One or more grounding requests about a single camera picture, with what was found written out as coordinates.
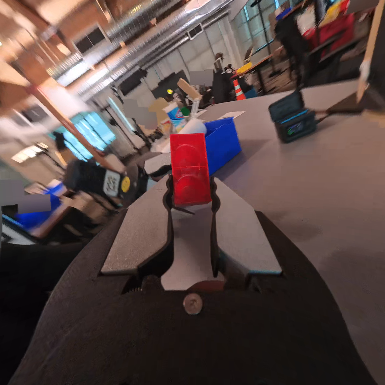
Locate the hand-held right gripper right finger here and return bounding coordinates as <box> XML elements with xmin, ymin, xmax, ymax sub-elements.
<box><xmin>210</xmin><ymin>177</ymin><xmax>283</xmax><ymax>279</ymax></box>

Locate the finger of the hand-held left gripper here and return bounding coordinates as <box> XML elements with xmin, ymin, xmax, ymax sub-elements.
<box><xmin>144</xmin><ymin>152</ymin><xmax>172</xmax><ymax>181</ymax></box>

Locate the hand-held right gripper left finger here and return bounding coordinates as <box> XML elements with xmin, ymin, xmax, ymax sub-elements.
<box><xmin>101</xmin><ymin>175</ymin><xmax>175</xmax><ymax>279</ymax></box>

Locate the red plastic block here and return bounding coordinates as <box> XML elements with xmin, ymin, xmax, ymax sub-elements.
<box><xmin>169</xmin><ymin>132</ymin><xmax>212</xmax><ymax>207</ymax></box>

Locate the white paper roll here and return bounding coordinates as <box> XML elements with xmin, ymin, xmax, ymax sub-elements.
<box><xmin>180</xmin><ymin>118</ymin><xmax>208</xmax><ymax>136</ymax></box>

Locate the blue plastic bin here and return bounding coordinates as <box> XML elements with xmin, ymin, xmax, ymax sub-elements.
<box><xmin>205</xmin><ymin>117</ymin><xmax>242</xmax><ymax>176</ymax></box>

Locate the white wipes canister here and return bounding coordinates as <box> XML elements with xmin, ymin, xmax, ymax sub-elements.
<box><xmin>162</xmin><ymin>102</ymin><xmax>185</xmax><ymax>133</ymax></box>

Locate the dark charging case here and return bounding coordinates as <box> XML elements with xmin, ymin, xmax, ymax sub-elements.
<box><xmin>268</xmin><ymin>90</ymin><xmax>318</xmax><ymax>143</ymax></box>

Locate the dark smartphone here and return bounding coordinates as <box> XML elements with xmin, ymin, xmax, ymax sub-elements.
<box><xmin>326</xmin><ymin>92</ymin><xmax>366</xmax><ymax>115</ymax></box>

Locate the black office chair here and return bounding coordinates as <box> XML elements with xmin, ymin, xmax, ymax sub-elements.
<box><xmin>274</xmin><ymin>15</ymin><xmax>310</xmax><ymax>88</ymax></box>

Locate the red basket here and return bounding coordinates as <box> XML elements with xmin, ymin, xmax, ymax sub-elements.
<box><xmin>304</xmin><ymin>13</ymin><xmax>355</xmax><ymax>58</ymax></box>

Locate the black wood-framed board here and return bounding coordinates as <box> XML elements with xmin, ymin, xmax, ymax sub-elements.
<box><xmin>356</xmin><ymin>0</ymin><xmax>385</xmax><ymax>104</ymax></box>

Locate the wooden post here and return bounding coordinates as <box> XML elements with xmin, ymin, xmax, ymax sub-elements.
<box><xmin>25</xmin><ymin>84</ymin><xmax>127</xmax><ymax>173</ymax></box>

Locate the silver air duct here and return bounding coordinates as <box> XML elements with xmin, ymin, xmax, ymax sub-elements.
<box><xmin>102</xmin><ymin>0</ymin><xmax>235</xmax><ymax>43</ymax></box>

